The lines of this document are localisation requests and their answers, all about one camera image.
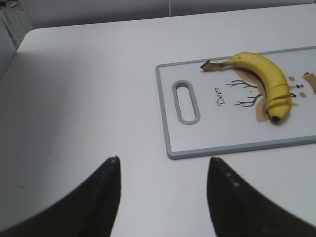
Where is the white grey-rimmed cutting board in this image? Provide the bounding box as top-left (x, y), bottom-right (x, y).
top-left (156, 46), bottom-right (316, 159)

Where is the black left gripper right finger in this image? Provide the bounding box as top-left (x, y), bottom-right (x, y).
top-left (208, 157), bottom-right (316, 237)

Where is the yellow banana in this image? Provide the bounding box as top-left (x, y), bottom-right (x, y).
top-left (200, 52), bottom-right (293, 124)

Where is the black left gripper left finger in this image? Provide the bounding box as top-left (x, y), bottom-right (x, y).
top-left (0, 156), bottom-right (121, 237)

